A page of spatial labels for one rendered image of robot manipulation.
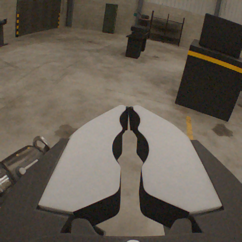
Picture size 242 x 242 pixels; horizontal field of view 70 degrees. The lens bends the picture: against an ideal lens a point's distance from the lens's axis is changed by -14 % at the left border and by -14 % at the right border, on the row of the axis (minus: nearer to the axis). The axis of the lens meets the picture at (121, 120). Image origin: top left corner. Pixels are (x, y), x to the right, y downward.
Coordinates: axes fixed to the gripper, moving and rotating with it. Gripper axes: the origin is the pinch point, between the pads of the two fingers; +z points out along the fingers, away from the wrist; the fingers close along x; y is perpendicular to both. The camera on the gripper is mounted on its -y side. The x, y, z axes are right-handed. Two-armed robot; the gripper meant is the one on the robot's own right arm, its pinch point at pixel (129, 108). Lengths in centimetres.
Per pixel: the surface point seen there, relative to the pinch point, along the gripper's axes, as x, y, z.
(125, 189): 1, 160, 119
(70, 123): -79, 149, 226
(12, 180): -39, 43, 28
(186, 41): 390, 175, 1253
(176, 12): 322, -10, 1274
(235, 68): 203, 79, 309
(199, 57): 137, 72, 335
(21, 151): -38, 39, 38
